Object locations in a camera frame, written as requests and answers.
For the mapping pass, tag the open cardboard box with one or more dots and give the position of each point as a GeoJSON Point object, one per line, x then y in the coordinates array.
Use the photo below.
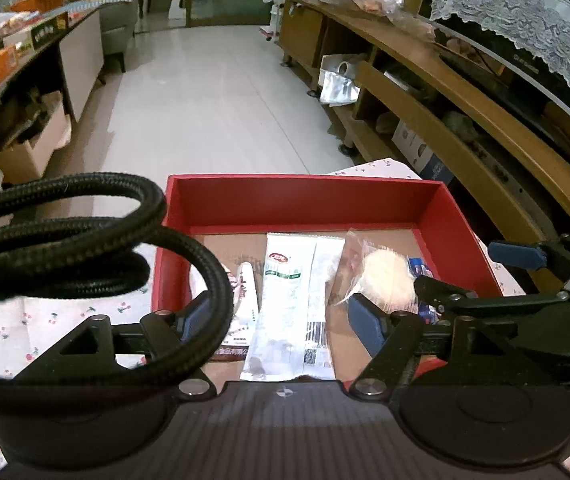
{"type": "Point", "coordinates": [35, 145]}

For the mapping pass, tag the grey armchair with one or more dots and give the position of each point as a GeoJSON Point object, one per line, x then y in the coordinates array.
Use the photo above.
{"type": "Point", "coordinates": [117, 30]}

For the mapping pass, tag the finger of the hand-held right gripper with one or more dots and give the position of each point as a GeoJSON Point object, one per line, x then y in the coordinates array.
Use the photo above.
{"type": "Point", "coordinates": [515, 255]}
{"type": "Point", "coordinates": [465, 300]}

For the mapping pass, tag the white lace cloth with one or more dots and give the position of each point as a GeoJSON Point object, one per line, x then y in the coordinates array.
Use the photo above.
{"type": "Point", "coordinates": [515, 5]}

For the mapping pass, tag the red cardboard box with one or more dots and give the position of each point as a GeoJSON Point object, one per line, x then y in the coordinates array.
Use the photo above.
{"type": "Point", "coordinates": [295, 205]}

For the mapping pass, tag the orange basket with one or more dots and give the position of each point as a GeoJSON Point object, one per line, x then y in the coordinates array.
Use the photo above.
{"type": "Point", "coordinates": [40, 0]}

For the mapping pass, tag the long white green-print packet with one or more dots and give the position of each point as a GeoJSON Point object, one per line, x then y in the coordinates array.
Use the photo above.
{"type": "Point", "coordinates": [285, 300]}

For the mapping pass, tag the white red-print snack packet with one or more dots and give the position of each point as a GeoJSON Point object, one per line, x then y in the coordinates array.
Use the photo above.
{"type": "Point", "coordinates": [242, 305]}

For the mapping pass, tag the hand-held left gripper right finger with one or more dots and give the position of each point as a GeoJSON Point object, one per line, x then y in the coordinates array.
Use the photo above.
{"type": "Point", "coordinates": [365, 320]}

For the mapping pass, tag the clear packet with pale bun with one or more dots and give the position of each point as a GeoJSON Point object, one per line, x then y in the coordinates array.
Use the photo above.
{"type": "Point", "coordinates": [382, 275]}

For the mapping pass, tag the cherry print tablecloth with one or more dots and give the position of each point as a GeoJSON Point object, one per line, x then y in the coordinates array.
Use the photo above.
{"type": "Point", "coordinates": [65, 310]}

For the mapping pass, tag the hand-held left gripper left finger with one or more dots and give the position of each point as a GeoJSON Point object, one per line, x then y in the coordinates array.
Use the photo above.
{"type": "Point", "coordinates": [197, 312]}

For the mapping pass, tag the white sideboard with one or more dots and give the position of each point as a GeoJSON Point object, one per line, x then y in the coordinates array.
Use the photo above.
{"type": "Point", "coordinates": [82, 55]}

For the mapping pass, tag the white appliance box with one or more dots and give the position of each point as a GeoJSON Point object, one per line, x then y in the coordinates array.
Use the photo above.
{"type": "Point", "coordinates": [410, 145]}

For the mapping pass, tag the silver foil bag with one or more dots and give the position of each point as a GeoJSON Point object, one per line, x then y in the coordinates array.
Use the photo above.
{"type": "Point", "coordinates": [339, 85]}

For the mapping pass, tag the black television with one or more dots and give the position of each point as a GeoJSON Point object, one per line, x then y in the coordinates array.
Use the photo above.
{"type": "Point", "coordinates": [530, 85]}

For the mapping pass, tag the dark green printed box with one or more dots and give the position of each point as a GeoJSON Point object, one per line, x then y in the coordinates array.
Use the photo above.
{"type": "Point", "coordinates": [50, 30]}

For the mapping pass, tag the wooden television cabinet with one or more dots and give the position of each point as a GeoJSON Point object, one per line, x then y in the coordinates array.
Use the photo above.
{"type": "Point", "coordinates": [415, 55]}

